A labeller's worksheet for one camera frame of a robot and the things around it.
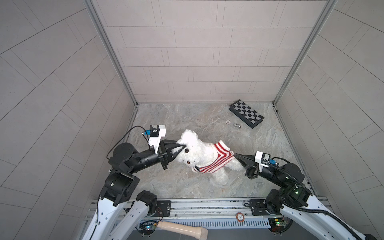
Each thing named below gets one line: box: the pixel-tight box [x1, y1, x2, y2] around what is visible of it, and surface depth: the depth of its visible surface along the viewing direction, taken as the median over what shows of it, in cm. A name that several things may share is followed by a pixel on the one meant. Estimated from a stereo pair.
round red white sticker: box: [236, 212, 245, 223], surface depth 71 cm
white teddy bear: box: [175, 129, 244, 186], surface depth 53 cm
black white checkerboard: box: [228, 99, 265, 129], surface depth 108 cm
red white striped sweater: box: [191, 140, 236, 173], surface depth 58 cm
